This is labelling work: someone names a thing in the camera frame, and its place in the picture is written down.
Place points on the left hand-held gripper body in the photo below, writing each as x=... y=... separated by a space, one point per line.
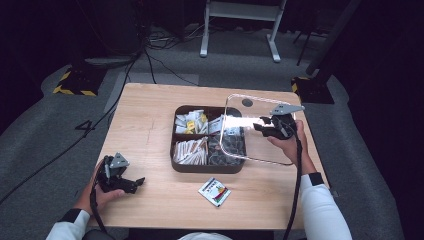
x=111 y=171

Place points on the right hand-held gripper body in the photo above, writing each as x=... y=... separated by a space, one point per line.
x=283 y=123

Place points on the transparent plastic lid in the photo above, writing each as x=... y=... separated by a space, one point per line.
x=260 y=146

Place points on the brown compartment tray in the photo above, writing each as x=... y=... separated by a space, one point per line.
x=200 y=169

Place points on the person's right hand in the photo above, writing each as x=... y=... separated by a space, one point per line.
x=291 y=146

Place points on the person's left hand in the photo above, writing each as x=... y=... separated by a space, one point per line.
x=100 y=198

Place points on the round dark table grommet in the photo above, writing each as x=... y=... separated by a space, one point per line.
x=247 y=102

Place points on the pile of dark packets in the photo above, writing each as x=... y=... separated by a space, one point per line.
x=230 y=150

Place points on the yellow black striped base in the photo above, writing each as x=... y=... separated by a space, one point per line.
x=80 y=81
x=313 y=90

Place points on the pile of white sachets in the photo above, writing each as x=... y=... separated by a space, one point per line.
x=215 y=126

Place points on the pile of brown white sticks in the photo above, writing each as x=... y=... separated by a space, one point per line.
x=190 y=151

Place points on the pile of white yellow packets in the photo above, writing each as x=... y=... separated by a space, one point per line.
x=191 y=122

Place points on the white colourful printed packet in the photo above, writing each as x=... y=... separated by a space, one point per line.
x=214 y=191

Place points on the person's white clothed torso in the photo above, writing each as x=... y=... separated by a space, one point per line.
x=203 y=236

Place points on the black tripod legs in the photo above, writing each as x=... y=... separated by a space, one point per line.
x=305 y=36

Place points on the dark slanted pole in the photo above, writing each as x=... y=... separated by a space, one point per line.
x=333 y=36

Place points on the white metal stand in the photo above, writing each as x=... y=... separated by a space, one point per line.
x=245 y=10

